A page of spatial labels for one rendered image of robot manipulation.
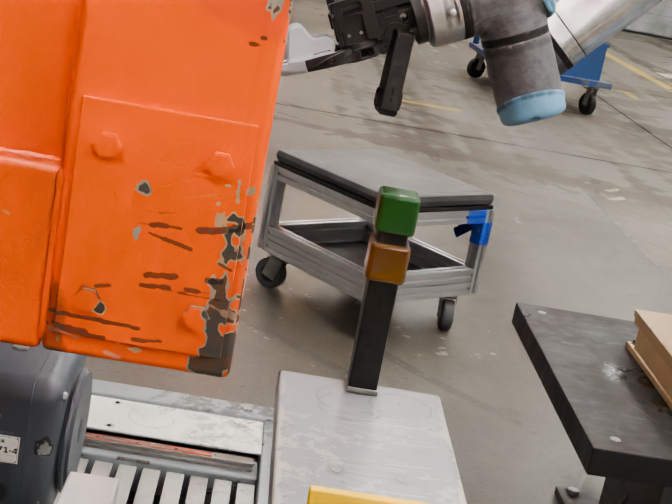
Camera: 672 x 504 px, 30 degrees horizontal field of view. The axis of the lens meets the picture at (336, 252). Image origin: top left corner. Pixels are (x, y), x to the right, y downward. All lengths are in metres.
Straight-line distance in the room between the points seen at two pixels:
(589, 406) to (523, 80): 0.48
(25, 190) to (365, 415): 0.41
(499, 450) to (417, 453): 1.21
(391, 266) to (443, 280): 1.63
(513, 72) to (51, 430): 0.75
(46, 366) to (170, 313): 0.33
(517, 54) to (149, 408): 0.85
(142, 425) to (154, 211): 1.02
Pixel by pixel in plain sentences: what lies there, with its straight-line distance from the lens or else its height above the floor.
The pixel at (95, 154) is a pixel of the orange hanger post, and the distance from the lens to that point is 1.02.
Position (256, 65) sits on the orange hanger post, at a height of 0.79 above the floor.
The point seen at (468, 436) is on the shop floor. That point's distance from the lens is 2.40.
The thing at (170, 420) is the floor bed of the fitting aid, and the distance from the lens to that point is 2.05.
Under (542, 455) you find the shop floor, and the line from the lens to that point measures 2.40.
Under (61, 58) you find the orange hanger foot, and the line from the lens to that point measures 1.04.
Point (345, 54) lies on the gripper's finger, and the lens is 1.62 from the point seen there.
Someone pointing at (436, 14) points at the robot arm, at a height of 0.80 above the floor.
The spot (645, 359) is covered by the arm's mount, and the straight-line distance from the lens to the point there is 2.04.
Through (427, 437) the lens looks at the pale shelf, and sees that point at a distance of 1.21.
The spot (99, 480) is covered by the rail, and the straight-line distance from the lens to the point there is 1.16.
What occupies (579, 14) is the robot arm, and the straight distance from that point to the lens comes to 1.80.
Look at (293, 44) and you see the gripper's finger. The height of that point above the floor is 0.73.
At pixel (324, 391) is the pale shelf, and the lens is 1.27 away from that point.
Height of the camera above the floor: 0.93
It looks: 16 degrees down
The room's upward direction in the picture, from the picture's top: 11 degrees clockwise
